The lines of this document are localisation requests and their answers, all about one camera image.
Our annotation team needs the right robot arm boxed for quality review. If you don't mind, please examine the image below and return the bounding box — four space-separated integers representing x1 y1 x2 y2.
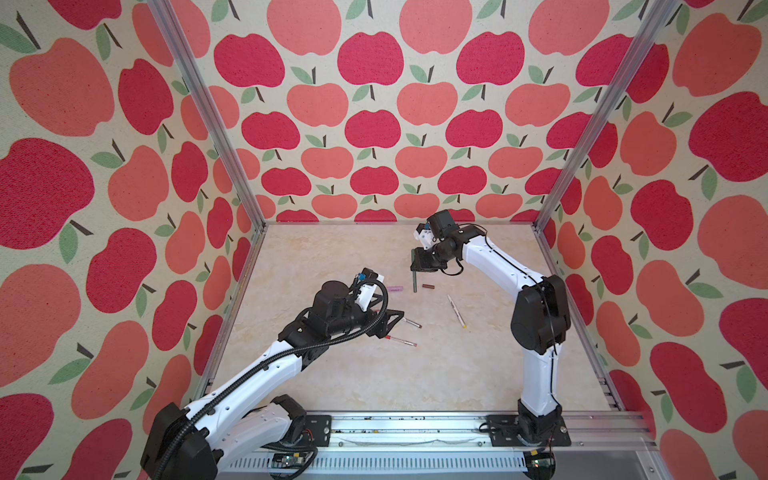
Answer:
411 210 572 445

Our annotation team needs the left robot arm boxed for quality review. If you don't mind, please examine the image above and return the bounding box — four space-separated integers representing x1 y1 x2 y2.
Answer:
140 269 404 479

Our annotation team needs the white pen yellow tip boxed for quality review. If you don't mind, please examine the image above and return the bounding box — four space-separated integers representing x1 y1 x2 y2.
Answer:
446 294 467 329

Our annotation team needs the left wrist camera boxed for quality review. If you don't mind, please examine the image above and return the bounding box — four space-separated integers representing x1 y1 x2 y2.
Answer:
351 268 384 311

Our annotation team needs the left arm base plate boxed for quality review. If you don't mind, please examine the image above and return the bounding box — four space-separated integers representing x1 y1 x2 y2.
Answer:
270 414 333 447

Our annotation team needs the aluminium front rail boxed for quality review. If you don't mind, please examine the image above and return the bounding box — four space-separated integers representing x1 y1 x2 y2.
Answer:
157 410 658 455

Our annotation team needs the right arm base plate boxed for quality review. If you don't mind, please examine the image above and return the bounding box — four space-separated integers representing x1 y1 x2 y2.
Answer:
478 414 572 448

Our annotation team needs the white slotted cable duct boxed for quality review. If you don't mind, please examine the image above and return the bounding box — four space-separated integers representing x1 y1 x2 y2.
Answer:
215 451 529 475

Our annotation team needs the right aluminium corner post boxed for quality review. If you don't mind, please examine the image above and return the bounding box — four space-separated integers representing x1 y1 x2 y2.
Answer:
533 0 682 234

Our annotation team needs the aluminium corner post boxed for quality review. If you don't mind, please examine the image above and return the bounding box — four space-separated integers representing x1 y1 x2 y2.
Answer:
533 0 682 234
146 0 268 230

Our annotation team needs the left aluminium corner post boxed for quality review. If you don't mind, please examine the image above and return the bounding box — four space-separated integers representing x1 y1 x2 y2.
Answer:
146 0 268 230

